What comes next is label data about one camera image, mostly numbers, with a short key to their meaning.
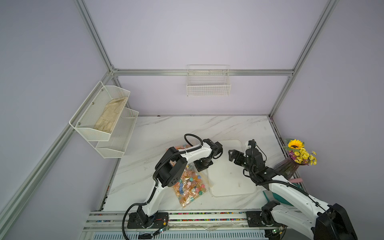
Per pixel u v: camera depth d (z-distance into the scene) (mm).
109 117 794
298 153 711
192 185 831
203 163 787
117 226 729
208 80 951
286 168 798
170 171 534
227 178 847
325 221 392
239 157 733
